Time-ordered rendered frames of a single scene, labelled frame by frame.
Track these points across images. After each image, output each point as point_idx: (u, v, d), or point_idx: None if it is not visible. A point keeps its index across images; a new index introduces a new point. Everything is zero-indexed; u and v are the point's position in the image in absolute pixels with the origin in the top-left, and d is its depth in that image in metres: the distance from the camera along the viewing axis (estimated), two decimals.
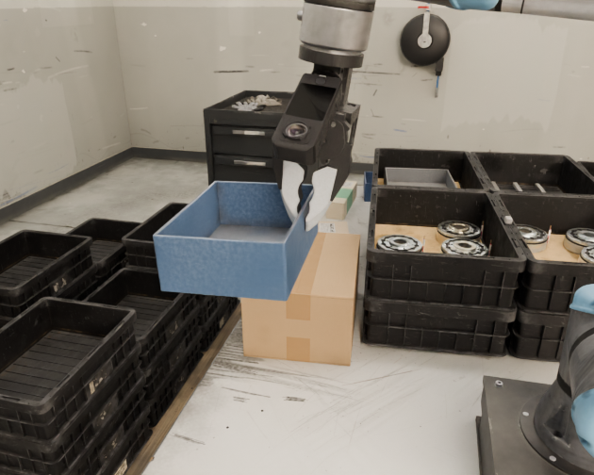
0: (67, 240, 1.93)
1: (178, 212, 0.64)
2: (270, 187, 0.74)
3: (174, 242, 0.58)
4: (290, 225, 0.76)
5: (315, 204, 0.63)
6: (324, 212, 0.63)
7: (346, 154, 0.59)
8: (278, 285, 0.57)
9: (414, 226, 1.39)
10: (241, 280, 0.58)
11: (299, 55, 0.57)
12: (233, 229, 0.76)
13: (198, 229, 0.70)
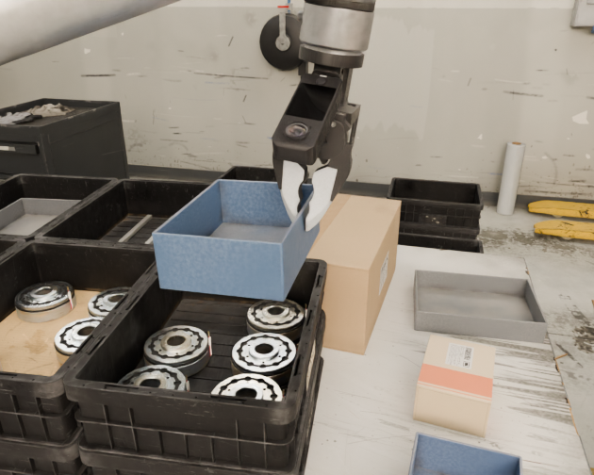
0: None
1: (179, 210, 0.65)
2: (272, 186, 0.74)
3: (173, 239, 0.58)
4: None
5: (315, 204, 0.63)
6: (324, 212, 0.63)
7: (346, 154, 0.59)
8: (275, 285, 0.57)
9: None
10: (239, 279, 0.58)
11: (299, 55, 0.57)
12: (235, 227, 0.77)
13: (199, 227, 0.70)
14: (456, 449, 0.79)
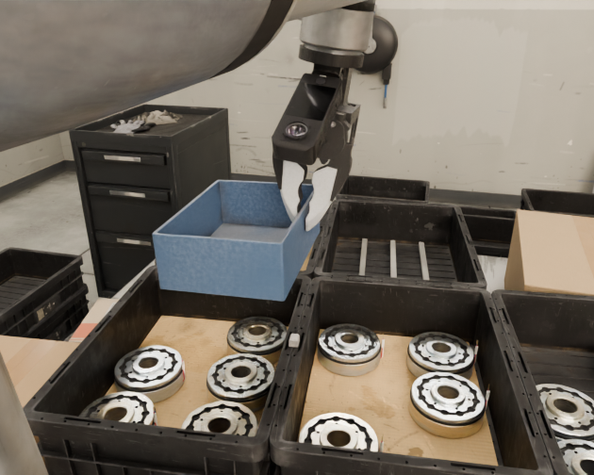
0: None
1: (179, 211, 0.65)
2: (272, 186, 0.74)
3: (173, 240, 0.58)
4: None
5: (315, 204, 0.63)
6: (324, 212, 0.63)
7: (346, 154, 0.59)
8: (275, 285, 0.57)
9: (212, 320, 0.98)
10: (239, 279, 0.58)
11: (299, 55, 0.57)
12: (235, 228, 0.77)
13: (199, 228, 0.70)
14: None
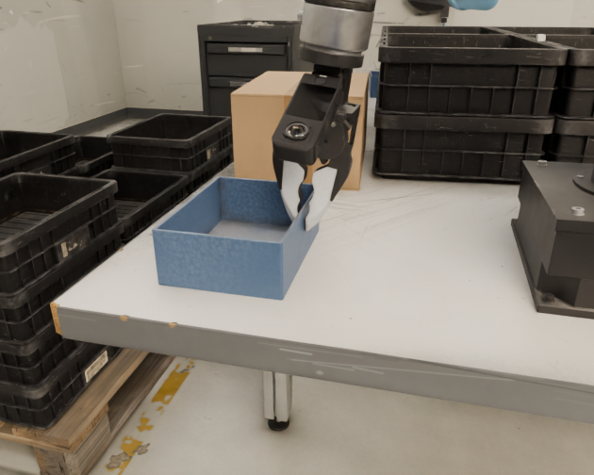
0: (47, 139, 1.77)
1: (179, 207, 0.65)
2: (272, 185, 0.74)
3: (173, 237, 0.58)
4: (291, 223, 0.76)
5: (315, 204, 0.63)
6: (324, 212, 0.63)
7: (346, 154, 0.59)
8: (274, 284, 0.57)
9: None
10: (239, 277, 0.58)
11: (299, 55, 0.57)
12: (234, 225, 0.76)
13: (198, 224, 0.70)
14: None
